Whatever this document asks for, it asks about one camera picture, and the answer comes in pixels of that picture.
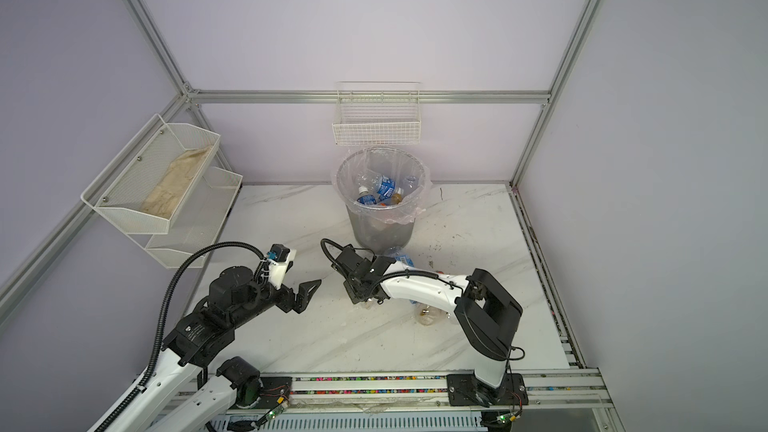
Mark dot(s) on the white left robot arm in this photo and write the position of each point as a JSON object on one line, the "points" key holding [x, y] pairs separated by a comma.
{"points": [[186, 351]]}

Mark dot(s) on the upper white mesh shelf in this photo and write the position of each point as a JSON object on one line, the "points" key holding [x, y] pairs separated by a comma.
{"points": [[120, 189]]}

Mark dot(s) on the clear brownish crushed bottle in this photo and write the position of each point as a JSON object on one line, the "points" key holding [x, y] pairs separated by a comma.
{"points": [[428, 316]]}

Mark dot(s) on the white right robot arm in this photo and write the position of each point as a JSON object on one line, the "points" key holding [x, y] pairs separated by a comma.
{"points": [[486, 312]]}

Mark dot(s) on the white mesh shelf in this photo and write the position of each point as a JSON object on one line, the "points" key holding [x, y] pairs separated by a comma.
{"points": [[120, 189], [200, 219]]}

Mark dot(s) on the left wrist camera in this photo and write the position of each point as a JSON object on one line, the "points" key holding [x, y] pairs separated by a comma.
{"points": [[279, 260]]}

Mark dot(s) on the grey mesh waste bin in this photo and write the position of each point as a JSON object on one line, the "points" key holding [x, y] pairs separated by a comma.
{"points": [[377, 236]]}

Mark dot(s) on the white wire wall basket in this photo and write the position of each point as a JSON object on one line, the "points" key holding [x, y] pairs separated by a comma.
{"points": [[370, 113]]}

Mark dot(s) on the orange label bottle yellow cap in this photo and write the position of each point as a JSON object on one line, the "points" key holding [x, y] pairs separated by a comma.
{"points": [[397, 197]]}

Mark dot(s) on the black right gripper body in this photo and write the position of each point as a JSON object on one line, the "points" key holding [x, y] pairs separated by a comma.
{"points": [[352, 288]]}

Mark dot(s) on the lower white mesh shelf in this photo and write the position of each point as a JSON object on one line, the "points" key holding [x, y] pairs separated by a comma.
{"points": [[200, 219]]}

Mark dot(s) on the large clear bottle light-blue label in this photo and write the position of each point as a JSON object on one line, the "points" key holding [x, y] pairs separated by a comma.
{"points": [[398, 254]]}

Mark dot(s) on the clear plastic bin liner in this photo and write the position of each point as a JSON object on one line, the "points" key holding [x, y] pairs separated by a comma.
{"points": [[363, 168]]}

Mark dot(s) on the beige cloth in shelf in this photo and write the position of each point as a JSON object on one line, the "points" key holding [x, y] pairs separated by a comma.
{"points": [[166, 196]]}

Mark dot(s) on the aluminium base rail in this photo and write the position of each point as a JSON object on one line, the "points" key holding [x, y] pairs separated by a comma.
{"points": [[239, 386]]}

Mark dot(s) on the clear bottle blue label white cap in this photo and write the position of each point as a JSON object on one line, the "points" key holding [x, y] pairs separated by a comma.
{"points": [[385, 188]]}

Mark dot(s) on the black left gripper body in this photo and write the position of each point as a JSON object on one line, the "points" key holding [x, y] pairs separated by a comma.
{"points": [[264, 297]]}

